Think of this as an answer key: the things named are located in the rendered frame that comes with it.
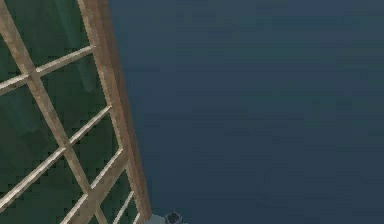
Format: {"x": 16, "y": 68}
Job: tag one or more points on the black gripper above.
{"x": 173, "y": 217}

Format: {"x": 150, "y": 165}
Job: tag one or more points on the wooden framed window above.
{"x": 110, "y": 80}

